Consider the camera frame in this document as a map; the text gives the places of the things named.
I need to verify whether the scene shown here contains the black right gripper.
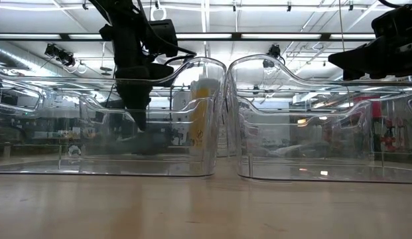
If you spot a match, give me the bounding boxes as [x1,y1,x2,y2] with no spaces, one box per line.
[327,35,412,82]

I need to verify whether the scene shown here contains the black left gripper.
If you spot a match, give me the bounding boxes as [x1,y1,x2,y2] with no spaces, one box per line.
[113,62,176,132]

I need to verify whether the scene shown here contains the red cabinet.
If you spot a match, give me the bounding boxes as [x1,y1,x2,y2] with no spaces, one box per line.
[353,96,382,119]

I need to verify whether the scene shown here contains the yellow canister with white lid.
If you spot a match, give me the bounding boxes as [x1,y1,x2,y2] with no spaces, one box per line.
[188,78,222,167]

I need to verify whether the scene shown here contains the red equipment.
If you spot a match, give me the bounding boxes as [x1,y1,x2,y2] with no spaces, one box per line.
[381,119,404,152]

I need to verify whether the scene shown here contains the black beam with light strips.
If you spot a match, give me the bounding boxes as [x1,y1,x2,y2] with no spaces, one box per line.
[0,32,378,42]

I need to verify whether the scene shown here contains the clear plastic bin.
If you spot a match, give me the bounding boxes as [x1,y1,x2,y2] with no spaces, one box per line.
[224,54,412,185]
[0,56,228,179]

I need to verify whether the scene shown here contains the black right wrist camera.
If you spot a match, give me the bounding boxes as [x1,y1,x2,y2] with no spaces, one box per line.
[371,2,412,39]

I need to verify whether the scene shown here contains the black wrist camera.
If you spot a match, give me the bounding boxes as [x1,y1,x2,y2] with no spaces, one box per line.
[147,19,179,58]
[371,2,412,39]

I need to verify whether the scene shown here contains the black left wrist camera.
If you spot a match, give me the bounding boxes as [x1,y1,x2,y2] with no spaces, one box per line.
[147,19,179,58]

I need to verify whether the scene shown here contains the black hanging camera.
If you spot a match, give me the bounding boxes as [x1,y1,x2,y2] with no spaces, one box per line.
[262,44,286,69]

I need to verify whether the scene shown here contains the white looped cable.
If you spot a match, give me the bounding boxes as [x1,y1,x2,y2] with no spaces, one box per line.
[149,5,167,21]

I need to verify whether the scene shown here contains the black ceiling camera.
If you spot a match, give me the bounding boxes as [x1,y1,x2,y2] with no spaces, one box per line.
[44,42,76,67]

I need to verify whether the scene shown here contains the silver ceiling duct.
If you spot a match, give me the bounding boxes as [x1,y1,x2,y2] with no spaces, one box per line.
[0,44,70,79]

